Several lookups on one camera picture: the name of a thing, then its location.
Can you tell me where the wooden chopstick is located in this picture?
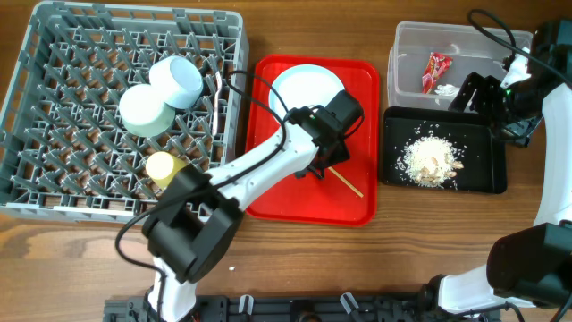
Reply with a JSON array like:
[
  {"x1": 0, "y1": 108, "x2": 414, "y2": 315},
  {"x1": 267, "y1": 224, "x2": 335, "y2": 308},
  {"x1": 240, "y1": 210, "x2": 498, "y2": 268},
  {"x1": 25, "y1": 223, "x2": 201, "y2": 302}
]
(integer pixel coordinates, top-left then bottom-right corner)
[{"x1": 328, "y1": 166, "x2": 364, "y2": 198}]

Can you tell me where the light blue plate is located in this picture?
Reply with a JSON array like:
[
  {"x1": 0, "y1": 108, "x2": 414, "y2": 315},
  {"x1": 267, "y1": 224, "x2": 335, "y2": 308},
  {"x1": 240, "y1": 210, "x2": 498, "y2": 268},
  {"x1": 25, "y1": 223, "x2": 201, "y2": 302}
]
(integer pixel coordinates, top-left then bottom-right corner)
[{"x1": 268, "y1": 64, "x2": 345, "y2": 119}]

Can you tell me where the white plastic fork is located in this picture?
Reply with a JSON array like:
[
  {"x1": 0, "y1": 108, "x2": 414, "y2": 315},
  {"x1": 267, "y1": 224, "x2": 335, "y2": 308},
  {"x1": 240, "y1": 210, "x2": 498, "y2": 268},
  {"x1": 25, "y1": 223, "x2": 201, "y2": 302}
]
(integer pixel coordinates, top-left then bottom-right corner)
[{"x1": 212, "y1": 71, "x2": 223, "y2": 136}]

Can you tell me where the light blue bowl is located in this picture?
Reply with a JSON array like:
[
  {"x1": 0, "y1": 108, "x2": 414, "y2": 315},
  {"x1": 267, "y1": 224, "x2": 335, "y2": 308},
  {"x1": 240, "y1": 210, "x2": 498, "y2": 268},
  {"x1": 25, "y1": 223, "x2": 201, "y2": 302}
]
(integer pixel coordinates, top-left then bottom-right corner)
[{"x1": 149, "y1": 56, "x2": 204, "y2": 109}]

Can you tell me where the yellow plastic cup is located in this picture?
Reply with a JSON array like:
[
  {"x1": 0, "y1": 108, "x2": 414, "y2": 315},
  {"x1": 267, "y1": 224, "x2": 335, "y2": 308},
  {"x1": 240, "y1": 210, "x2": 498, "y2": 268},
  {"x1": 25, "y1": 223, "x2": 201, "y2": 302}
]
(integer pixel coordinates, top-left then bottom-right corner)
[{"x1": 145, "y1": 151, "x2": 187, "y2": 190}]

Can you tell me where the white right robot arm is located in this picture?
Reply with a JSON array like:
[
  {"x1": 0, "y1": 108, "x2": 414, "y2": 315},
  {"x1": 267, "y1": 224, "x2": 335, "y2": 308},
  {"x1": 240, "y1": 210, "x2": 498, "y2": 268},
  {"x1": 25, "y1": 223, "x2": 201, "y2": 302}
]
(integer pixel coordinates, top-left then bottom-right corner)
[{"x1": 419, "y1": 19, "x2": 571, "y2": 321}]

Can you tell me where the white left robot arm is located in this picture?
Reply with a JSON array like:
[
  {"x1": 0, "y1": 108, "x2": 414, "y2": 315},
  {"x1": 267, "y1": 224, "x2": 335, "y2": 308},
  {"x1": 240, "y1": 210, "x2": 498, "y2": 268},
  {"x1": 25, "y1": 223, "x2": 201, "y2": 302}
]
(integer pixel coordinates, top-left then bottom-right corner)
[{"x1": 142, "y1": 90, "x2": 365, "y2": 321}]

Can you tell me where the black food waste tray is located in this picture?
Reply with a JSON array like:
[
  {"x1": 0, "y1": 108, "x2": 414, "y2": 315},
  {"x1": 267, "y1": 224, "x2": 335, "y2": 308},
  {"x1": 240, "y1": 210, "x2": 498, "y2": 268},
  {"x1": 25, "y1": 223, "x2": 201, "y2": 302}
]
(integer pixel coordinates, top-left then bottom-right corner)
[{"x1": 380, "y1": 106, "x2": 508, "y2": 194}]

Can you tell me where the clear plastic waste bin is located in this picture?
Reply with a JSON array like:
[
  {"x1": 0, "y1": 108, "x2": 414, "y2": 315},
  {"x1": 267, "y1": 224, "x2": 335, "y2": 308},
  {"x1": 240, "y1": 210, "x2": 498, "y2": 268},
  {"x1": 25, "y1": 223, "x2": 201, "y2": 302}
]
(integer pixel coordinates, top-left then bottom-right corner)
[{"x1": 387, "y1": 21, "x2": 511, "y2": 111}]

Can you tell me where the grey dishwasher rack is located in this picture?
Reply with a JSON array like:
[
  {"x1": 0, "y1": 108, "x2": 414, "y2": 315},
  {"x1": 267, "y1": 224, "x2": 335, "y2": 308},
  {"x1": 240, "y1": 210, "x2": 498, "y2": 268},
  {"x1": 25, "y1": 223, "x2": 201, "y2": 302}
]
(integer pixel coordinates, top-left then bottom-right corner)
[{"x1": 1, "y1": 1, "x2": 249, "y2": 223}]

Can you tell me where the crumpled white tissue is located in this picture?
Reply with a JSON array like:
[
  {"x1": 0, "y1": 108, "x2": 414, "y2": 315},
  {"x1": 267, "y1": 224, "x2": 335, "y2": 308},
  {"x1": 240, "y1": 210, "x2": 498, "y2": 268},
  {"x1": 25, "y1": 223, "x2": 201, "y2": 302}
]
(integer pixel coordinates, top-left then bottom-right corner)
[{"x1": 434, "y1": 84, "x2": 460, "y2": 97}]

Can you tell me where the red plastic tray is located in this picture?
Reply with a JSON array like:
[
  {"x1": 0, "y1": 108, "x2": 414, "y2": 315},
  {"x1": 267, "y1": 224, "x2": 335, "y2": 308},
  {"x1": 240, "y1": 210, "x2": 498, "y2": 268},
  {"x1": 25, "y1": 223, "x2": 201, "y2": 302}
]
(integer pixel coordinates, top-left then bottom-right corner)
[{"x1": 247, "y1": 55, "x2": 380, "y2": 226}]

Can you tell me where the red candy wrapper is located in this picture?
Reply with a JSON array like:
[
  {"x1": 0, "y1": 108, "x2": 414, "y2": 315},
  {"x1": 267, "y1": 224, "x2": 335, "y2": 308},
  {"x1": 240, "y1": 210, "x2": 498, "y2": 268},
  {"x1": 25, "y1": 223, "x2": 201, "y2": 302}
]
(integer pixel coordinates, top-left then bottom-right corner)
[{"x1": 422, "y1": 52, "x2": 453, "y2": 94}]

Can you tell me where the pile of rice scraps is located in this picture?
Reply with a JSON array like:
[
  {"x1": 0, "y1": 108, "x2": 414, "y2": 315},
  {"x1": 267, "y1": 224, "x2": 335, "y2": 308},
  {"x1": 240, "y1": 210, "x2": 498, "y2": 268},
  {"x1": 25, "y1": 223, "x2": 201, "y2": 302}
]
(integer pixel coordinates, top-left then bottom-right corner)
[{"x1": 392, "y1": 124, "x2": 467, "y2": 189}]

